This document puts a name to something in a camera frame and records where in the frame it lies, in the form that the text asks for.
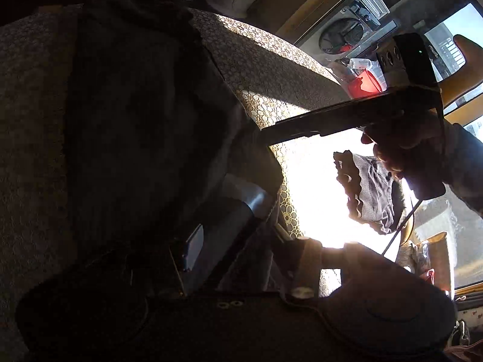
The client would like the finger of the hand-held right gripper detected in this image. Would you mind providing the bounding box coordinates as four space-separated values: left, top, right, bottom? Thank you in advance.
260 90 404 148

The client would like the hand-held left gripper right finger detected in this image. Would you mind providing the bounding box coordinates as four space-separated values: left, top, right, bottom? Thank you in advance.
277 226 378 298

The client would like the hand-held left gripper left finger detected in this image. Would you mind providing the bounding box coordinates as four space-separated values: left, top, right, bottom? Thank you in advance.
151 224 204 298

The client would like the brown t-shirt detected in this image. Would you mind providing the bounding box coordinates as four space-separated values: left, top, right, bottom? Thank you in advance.
64 0 283 295

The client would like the person's right forearm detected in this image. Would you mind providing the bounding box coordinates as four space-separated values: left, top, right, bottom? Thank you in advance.
441 121 483 215

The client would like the person's right hand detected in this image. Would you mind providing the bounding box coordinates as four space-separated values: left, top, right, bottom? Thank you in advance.
360 111 453 182

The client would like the red basin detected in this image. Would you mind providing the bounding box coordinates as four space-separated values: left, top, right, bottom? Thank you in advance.
346 70 386 100

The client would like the clear plastic bottle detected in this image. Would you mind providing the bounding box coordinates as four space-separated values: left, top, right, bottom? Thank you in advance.
341 57 378 74

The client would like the yellow giraffe chair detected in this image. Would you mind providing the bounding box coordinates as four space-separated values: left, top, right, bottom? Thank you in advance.
440 34 483 127

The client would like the grey washing machine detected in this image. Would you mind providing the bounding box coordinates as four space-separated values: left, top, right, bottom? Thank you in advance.
298 0 401 65

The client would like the gold white lace tablecloth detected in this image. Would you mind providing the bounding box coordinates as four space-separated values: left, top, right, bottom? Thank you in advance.
0 4 348 362

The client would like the grey lace garment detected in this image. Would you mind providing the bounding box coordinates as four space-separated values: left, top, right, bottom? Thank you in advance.
333 150 405 235

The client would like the tan bag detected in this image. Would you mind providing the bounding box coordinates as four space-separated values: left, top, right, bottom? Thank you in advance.
419 232 453 295

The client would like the black cable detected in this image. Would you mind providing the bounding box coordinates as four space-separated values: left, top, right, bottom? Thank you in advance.
379 196 425 261

